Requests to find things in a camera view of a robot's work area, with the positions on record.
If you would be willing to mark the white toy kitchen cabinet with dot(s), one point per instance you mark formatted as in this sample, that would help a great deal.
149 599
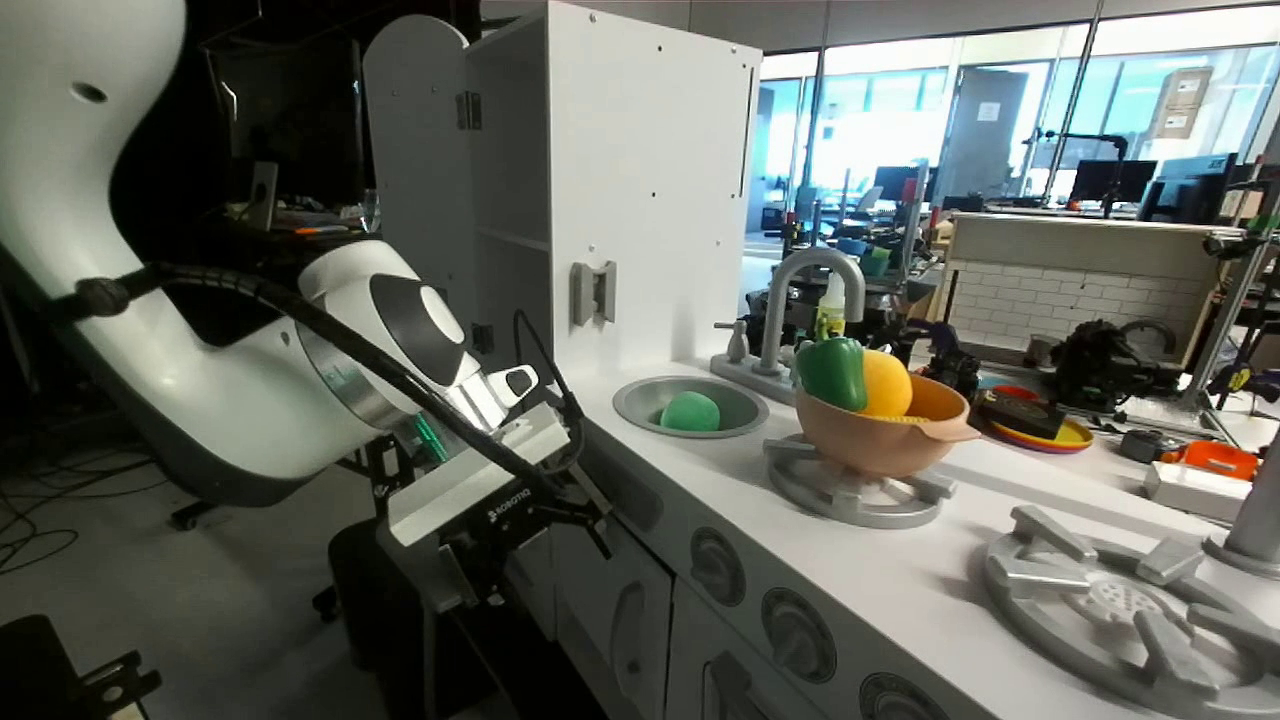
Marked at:
579 191

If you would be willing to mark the tan bowl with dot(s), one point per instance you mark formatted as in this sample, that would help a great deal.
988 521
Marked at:
891 445

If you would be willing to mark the green toy pepper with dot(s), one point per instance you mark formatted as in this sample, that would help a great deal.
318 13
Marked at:
832 371

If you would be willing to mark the yellow toy lemon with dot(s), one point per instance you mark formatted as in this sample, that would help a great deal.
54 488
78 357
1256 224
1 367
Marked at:
884 384

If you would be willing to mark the black computer monitor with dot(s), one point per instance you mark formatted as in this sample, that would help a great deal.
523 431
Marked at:
1115 177

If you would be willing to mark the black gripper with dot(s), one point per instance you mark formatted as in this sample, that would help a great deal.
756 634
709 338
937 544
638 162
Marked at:
495 530

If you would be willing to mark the orange tool on table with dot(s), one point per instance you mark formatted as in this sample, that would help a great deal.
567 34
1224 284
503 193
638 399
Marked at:
1217 459

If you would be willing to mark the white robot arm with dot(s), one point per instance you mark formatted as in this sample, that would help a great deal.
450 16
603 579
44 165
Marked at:
248 384

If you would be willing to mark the green spray bottle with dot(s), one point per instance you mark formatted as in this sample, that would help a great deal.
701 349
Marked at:
828 308

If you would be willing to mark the grey toy stove burner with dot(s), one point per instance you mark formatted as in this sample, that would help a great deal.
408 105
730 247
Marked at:
836 493

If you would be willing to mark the green sink item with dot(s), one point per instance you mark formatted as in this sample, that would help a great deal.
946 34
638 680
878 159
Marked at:
689 412

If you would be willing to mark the grey toy faucet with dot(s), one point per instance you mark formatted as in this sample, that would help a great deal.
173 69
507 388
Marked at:
788 319

